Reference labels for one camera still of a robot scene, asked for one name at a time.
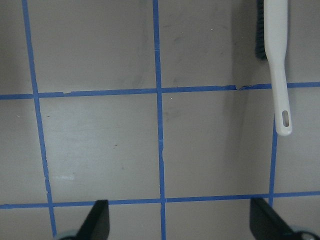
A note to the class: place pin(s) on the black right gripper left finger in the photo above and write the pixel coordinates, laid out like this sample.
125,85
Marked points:
97,223

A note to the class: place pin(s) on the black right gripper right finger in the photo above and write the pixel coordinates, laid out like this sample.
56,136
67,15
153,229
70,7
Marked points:
266,224

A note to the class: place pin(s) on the beige hand brush black bristles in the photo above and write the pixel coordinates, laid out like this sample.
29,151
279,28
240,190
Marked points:
271,41

